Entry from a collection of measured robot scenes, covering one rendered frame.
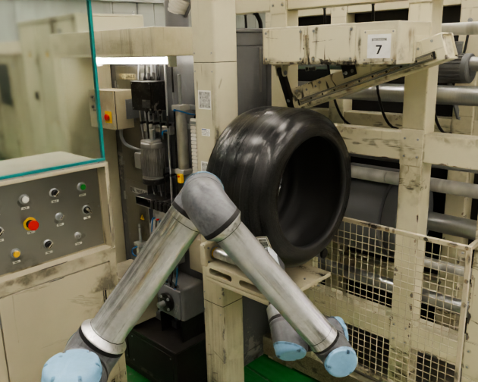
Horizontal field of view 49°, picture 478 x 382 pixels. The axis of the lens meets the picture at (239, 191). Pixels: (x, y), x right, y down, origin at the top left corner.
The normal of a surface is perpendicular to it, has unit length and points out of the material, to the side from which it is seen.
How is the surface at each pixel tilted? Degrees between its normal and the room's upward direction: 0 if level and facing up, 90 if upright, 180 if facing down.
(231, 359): 90
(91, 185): 90
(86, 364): 3
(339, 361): 90
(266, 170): 69
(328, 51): 90
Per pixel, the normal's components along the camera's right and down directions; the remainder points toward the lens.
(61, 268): 0.72, 0.16
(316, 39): -0.70, 0.20
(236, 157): -0.60, -0.34
